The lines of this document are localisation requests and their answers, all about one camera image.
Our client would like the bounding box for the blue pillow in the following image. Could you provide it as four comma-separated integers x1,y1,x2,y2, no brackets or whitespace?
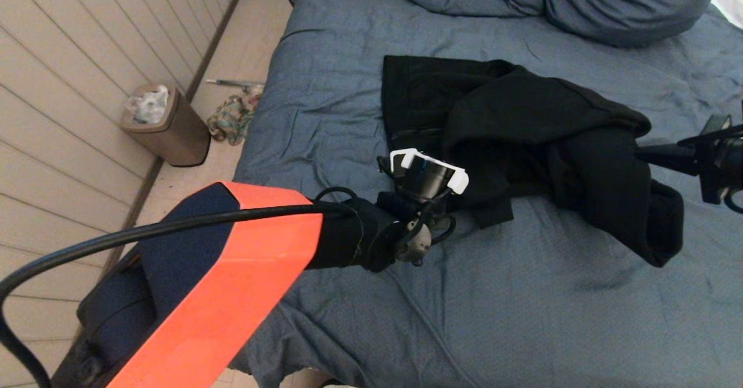
543,0,726,49

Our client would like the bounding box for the thin black left camera cable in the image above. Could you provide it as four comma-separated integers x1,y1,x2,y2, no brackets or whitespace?
430,214,457,246

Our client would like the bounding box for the brown trash bin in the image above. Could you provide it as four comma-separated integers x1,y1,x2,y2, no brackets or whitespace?
121,84,211,168

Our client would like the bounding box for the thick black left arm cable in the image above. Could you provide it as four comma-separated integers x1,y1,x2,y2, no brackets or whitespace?
0,201,355,388

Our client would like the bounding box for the black garment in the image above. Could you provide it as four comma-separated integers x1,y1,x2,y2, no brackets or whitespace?
381,55,686,268

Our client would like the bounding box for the colourful rag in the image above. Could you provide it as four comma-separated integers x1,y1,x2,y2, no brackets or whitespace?
207,95,256,146

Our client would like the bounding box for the clear plastic bin bag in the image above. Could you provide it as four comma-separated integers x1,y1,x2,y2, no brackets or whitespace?
127,85,170,125

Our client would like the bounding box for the thin stick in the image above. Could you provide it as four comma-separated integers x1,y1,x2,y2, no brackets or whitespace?
204,78,265,88

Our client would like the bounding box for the blue bed sheet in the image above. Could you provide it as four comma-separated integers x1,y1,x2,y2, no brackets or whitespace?
229,0,743,388

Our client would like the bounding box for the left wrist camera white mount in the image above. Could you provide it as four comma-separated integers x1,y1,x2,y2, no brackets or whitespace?
389,148,469,202

